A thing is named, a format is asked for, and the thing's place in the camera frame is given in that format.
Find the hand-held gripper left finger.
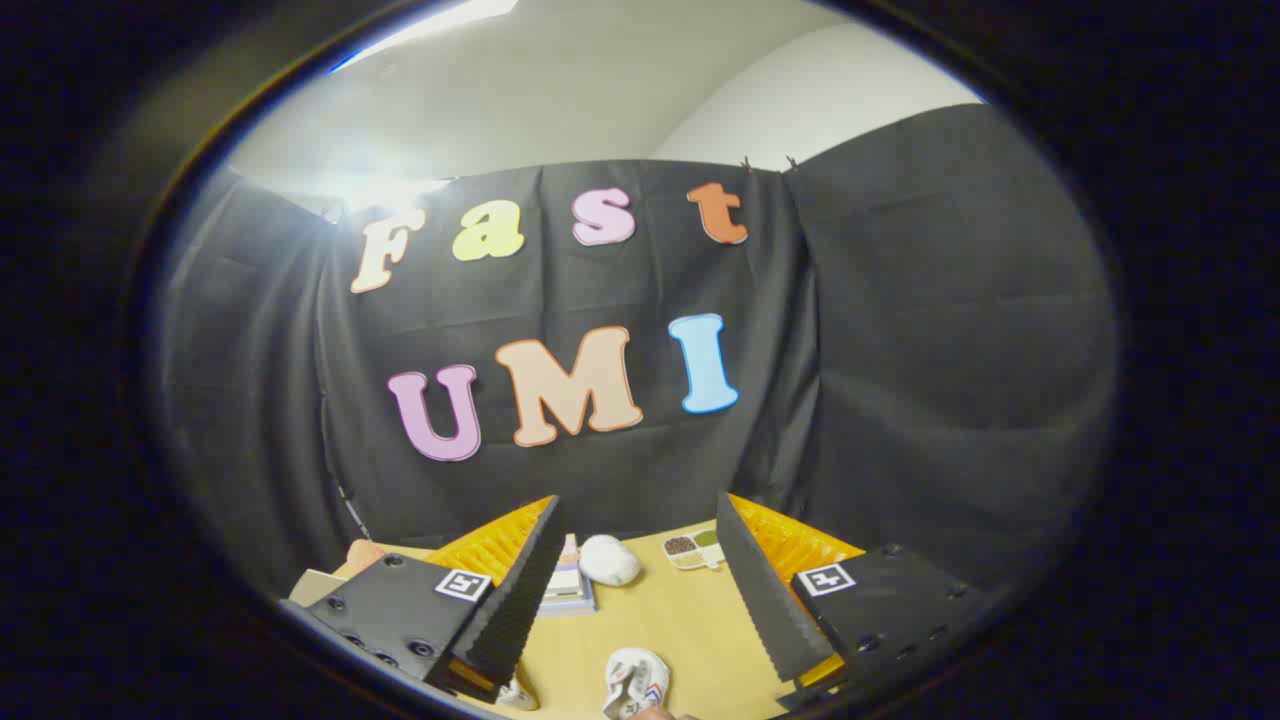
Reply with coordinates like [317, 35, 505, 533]
[283, 495, 567, 703]

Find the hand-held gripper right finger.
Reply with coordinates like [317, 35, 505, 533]
[715, 492, 989, 713]

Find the beige fabric storage box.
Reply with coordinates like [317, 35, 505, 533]
[288, 567, 348, 608]

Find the pink cover book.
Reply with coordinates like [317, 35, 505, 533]
[548, 533, 584, 593]

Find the white divided grain dish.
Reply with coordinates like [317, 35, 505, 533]
[663, 529, 725, 572]

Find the white fuzzy ball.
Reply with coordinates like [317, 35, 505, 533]
[578, 534, 642, 588]

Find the black backdrop cloth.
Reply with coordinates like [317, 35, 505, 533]
[150, 103, 1119, 601]

